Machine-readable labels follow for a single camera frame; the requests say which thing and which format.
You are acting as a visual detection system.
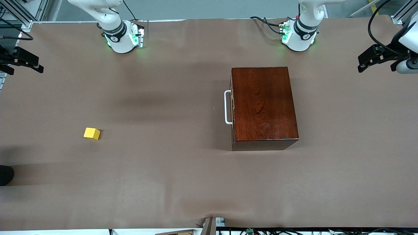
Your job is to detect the yellow wooden block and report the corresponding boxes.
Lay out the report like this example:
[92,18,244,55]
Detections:
[84,127,101,141]

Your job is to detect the light wood drawer white handle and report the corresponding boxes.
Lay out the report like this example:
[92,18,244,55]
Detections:
[224,73,235,147]

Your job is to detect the black round object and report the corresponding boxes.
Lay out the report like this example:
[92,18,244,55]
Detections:
[0,165,14,186]

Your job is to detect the dark brown wooden cabinet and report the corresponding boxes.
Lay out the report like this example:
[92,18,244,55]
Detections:
[231,67,299,151]

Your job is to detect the brown paper table cover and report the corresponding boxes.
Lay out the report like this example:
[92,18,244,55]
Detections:
[0,15,418,231]

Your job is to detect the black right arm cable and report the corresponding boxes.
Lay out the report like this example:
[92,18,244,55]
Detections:
[0,18,34,41]

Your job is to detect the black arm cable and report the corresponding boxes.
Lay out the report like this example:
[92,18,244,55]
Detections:
[368,0,407,54]
[0,18,34,41]

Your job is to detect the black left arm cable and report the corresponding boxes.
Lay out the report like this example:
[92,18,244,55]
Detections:
[368,0,407,54]

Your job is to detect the aluminium frame profile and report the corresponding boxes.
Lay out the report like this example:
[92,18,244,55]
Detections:
[391,0,418,25]
[0,0,49,28]

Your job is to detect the black base cables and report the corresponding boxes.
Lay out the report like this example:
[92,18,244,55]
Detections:
[250,16,288,36]

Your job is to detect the black base cable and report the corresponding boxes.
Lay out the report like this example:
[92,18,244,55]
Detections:
[122,0,138,21]

